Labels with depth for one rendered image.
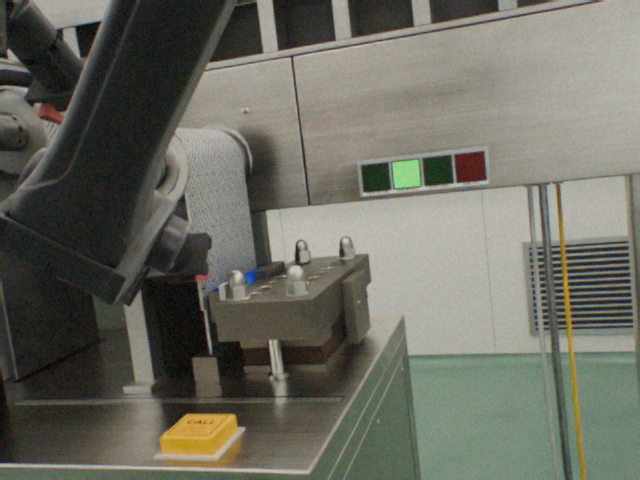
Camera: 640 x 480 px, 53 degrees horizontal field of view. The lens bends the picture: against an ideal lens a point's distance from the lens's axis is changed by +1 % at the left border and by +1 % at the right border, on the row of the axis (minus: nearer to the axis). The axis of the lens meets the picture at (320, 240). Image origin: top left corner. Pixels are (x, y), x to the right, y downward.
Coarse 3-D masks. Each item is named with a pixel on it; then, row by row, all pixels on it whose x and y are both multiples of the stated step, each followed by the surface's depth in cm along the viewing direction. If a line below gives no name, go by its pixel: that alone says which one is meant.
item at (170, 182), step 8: (168, 152) 98; (168, 160) 99; (176, 160) 98; (168, 168) 99; (176, 168) 98; (168, 176) 99; (176, 176) 99; (168, 184) 99; (160, 192) 100; (168, 192) 99
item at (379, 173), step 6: (366, 168) 123; (372, 168) 123; (378, 168) 122; (384, 168) 122; (366, 174) 123; (372, 174) 123; (378, 174) 123; (384, 174) 122; (366, 180) 124; (372, 180) 123; (378, 180) 123; (384, 180) 123; (366, 186) 124; (372, 186) 123; (378, 186) 123; (384, 186) 123
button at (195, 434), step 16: (192, 416) 81; (208, 416) 80; (224, 416) 79; (176, 432) 76; (192, 432) 76; (208, 432) 75; (224, 432) 76; (160, 448) 76; (176, 448) 75; (192, 448) 74; (208, 448) 74
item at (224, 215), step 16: (224, 192) 112; (240, 192) 119; (192, 208) 100; (208, 208) 106; (224, 208) 112; (240, 208) 118; (192, 224) 100; (208, 224) 105; (224, 224) 111; (240, 224) 118; (224, 240) 111; (240, 240) 117; (208, 256) 104; (224, 256) 110; (240, 256) 116; (224, 272) 110; (208, 288) 103; (208, 304) 103
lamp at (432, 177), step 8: (424, 160) 120; (432, 160) 119; (440, 160) 119; (448, 160) 119; (424, 168) 120; (432, 168) 120; (440, 168) 119; (448, 168) 119; (432, 176) 120; (440, 176) 119; (448, 176) 119; (432, 184) 120
